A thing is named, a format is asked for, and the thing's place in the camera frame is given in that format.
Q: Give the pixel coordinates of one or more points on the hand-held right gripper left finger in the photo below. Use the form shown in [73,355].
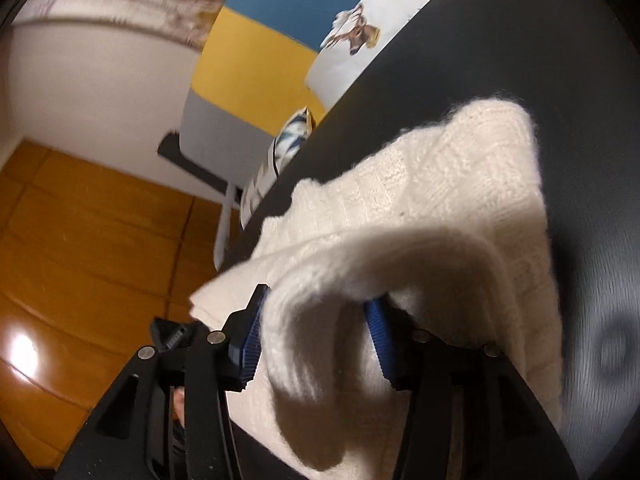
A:
[250,345]

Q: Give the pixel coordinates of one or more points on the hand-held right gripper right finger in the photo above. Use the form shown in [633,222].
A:
[377,332]

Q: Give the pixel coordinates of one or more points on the white knit sweater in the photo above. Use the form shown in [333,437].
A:
[425,200]

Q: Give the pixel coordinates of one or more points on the wooden wardrobe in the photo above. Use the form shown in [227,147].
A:
[100,240]

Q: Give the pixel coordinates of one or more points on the black rolled mat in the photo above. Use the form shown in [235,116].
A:
[195,165]

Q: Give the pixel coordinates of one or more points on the geometric print pillow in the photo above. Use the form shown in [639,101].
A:
[285,155]

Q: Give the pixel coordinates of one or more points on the grey yellow blue sofa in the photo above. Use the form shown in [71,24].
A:
[250,60]

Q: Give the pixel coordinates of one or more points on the deer print pillow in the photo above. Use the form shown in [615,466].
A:
[380,45]

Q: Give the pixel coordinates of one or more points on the beige patterned curtain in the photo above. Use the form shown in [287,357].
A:
[125,0]

